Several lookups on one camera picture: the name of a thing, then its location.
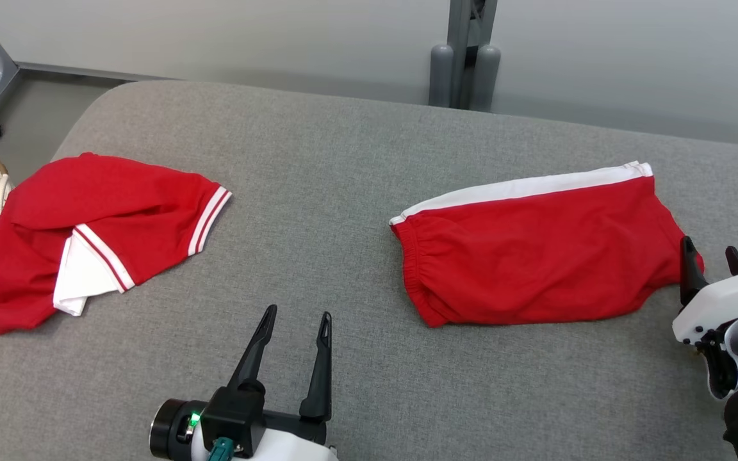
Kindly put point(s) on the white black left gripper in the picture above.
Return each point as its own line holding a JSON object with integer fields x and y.
{"x": 173, "y": 429}

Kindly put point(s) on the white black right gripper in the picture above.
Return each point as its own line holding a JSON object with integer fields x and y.
{"x": 728, "y": 301}

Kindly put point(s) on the red shorts white side stripe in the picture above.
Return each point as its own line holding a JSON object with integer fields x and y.
{"x": 535, "y": 256}

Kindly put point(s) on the red white striped jersey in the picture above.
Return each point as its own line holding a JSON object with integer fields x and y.
{"x": 106, "y": 198}

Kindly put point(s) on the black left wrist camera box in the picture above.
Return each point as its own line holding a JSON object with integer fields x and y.
{"x": 234, "y": 416}

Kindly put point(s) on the grey partition post round feet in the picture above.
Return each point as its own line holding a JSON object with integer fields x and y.
{"x": 465, "y": 57}

